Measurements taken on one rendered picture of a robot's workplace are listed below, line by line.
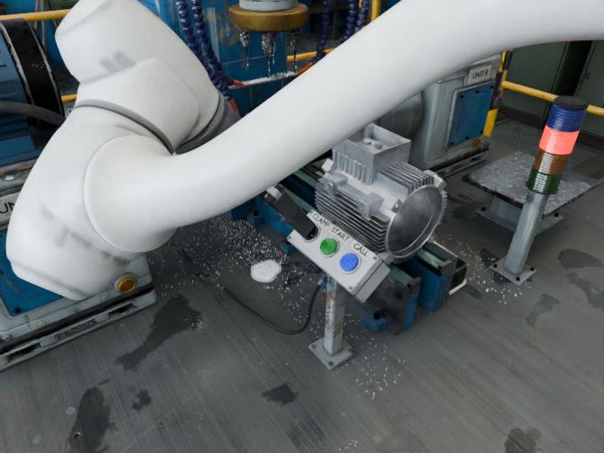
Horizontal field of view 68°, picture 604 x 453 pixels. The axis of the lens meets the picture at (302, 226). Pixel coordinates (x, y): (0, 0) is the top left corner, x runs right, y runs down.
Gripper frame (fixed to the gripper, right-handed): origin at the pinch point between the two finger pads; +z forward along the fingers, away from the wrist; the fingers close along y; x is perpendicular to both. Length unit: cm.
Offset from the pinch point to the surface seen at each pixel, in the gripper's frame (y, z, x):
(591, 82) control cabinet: 96, 252, -234
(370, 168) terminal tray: 4.7, 11.3, -17.0
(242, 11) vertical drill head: 44, -8, -28
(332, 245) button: -5.7, 3.9, -0.4
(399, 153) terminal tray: 4.2, 14.3, -23.4
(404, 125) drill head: 30, 40, -42
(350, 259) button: -10.1, 3.9, -0.5
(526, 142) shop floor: 116, 272, -182
